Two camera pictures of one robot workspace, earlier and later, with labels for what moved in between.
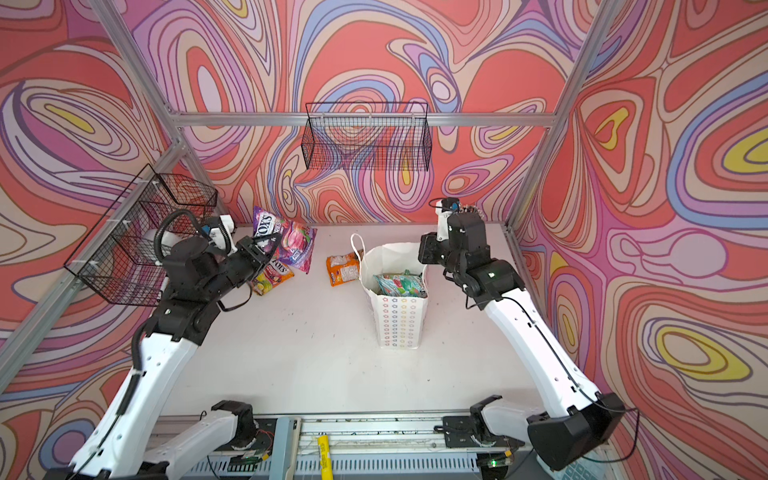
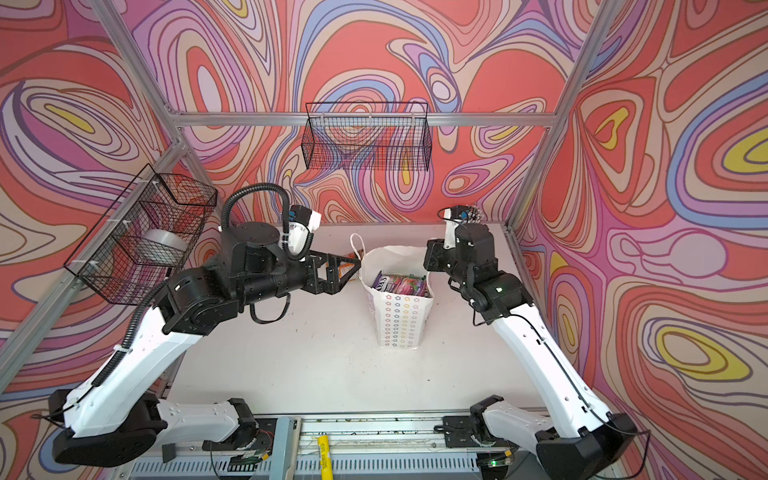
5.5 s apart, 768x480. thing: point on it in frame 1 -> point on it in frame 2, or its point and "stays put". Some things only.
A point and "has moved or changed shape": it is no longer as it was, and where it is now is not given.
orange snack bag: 344,267 stays put
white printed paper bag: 395,278 stays put
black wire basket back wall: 367,136 stays put
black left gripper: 248,252 -> 331,284
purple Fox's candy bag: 296,242 has moved or changed shape
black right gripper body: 435,252 stays put
